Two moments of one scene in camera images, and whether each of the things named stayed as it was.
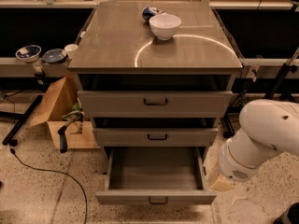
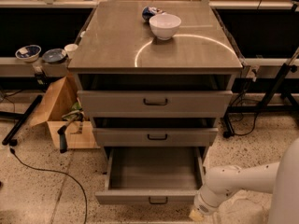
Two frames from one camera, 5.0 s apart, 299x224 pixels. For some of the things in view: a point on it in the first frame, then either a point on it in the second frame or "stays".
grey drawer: x=155 y=175 stays
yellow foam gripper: x=235 y=166 -> x=204 y=205
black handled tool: x=63 y=134 stays
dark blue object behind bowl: x=149 y=11 stays
